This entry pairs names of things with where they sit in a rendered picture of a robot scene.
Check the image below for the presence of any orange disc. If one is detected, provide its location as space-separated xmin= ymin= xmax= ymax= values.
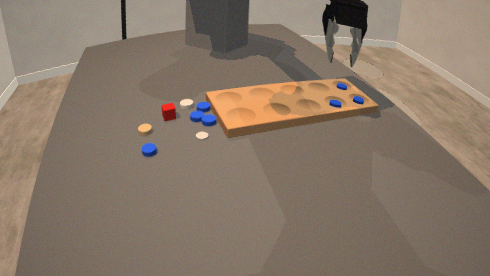
xmin=138 ymin=124 xmax=152 ymax=136

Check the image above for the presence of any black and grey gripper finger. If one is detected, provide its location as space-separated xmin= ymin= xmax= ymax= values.
xmin=350 ymin=24 xmax=367 ymax=67
xmin=322 ymin=4 xmax=339 ymax=63

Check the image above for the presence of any orange tray with round pockets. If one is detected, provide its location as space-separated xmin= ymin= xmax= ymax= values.
xmin=206 ymin=78 xmax=379 ymax=138

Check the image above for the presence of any red block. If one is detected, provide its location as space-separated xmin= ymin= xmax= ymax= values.
xmin=162 ymin=103 xmax=176 ymax=121

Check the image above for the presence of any blue disc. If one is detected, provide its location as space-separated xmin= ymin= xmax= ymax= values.
xmin=197 ymin=102 xmax=210 ymax=112
xmin=353 ymin=96 xmax=364 ymax=104
xmin=202 ymin=115 xmax=216 ymax=126
xmin=190 ymin=111 xmax=204 ymax=122
xmin=141 ymin=143 xmax=157 ymax=157
xmin=329 ymin=100 xmax=342 ymax=108
xmin=337 ymin=83 xmax=347 ymax=90

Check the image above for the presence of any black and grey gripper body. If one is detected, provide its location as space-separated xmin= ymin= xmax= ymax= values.
xmin=330 ymin=0 xmax=368 ymax=30

